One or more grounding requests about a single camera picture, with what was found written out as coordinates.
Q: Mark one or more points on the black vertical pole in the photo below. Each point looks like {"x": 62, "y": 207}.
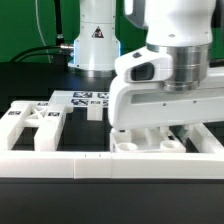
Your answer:
{"x": 58, "y": 22}

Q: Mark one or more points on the white U-shaped fence frame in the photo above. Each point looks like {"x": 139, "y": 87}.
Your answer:
{"x": 24, "y": 162}

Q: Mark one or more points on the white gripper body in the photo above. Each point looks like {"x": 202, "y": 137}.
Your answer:
{"x": 166, "y": 86}

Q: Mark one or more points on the white chair seat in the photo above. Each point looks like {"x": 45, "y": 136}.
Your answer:
{"x": 145, "y": 140}

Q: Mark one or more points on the white chair back frame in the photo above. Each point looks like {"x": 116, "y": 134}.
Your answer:
{"x": 47, "y": 118}

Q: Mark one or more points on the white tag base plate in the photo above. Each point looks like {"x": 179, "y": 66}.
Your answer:
{"x": 80, "y": 99}

